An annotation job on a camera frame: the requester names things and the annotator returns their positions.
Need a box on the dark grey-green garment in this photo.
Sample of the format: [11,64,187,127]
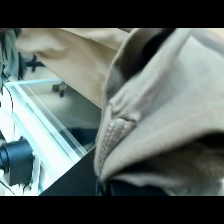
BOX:
[0,28,27,88]

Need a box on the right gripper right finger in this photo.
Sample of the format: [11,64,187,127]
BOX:
[100,179,169,197]

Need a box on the silver frame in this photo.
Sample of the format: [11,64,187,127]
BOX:
[0,78,88,197]

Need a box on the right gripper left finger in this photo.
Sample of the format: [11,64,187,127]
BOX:
[39,145,100,197]

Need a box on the tan brown shirt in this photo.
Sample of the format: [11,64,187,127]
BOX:
[14,28,224,197]

